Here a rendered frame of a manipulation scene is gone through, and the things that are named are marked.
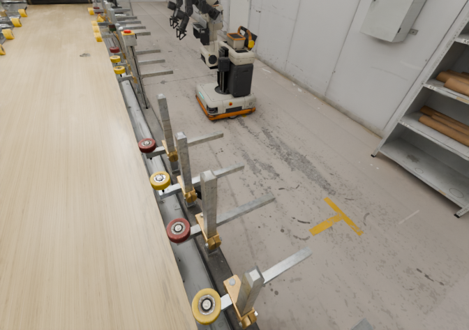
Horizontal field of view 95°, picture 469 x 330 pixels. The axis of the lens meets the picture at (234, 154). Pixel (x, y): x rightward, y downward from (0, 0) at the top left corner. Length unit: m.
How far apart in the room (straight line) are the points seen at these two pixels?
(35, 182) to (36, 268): 0.38
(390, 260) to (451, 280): 0.40
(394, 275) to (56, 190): 2.09
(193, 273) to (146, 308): 0.34
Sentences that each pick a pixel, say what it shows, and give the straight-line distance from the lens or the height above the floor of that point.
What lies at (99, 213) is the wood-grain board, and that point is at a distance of 0.93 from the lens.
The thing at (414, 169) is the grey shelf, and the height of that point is 0.14.
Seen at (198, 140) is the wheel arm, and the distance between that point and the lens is 1.21.
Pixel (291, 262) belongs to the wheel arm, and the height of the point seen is 0.82.
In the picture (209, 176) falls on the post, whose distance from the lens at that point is 0.57.
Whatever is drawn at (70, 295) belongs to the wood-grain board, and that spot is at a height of 0.90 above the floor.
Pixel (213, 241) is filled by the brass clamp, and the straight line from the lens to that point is 0.83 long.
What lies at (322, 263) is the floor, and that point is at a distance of 1.87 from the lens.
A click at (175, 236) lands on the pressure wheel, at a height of 0.91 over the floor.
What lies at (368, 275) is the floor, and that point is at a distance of 1.99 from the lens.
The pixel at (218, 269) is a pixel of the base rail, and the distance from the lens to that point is 0.96.
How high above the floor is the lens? 1.61
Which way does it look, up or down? 43 degrees down
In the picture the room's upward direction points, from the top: 5 degrees clockwise
